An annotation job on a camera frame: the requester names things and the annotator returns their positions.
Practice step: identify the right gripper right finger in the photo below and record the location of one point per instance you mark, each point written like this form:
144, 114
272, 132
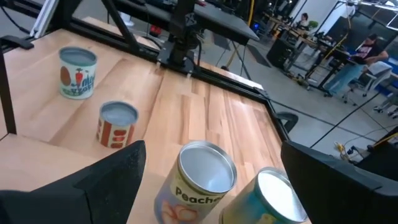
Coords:
335, 199

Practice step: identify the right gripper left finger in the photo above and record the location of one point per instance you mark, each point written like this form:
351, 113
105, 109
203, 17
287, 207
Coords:
109, 193

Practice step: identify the red tomato can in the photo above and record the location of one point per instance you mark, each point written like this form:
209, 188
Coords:
115, 133

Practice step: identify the tall peaches can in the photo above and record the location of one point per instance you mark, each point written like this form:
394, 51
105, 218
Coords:
192, 193

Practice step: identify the tall yellow labelled can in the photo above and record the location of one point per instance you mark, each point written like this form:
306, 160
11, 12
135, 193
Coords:
248, 208

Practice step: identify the mixed vegetables can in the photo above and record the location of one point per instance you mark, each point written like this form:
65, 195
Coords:
77, 81

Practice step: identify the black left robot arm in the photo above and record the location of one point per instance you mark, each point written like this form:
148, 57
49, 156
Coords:
182, 37

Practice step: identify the white office chair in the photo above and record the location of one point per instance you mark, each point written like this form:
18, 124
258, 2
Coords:
379, 70

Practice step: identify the person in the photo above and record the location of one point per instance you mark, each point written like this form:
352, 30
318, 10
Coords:
303, 19
370, 51

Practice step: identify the background workbench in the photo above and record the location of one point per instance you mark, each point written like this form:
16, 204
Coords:
311, 39

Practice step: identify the wooden shelf with black frame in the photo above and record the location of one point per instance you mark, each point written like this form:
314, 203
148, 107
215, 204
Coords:
31, 161

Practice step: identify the black aluminium table frame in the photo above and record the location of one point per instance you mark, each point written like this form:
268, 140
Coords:
233, 83

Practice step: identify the silver aluminium post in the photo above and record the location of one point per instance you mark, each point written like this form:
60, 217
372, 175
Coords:
43, 18

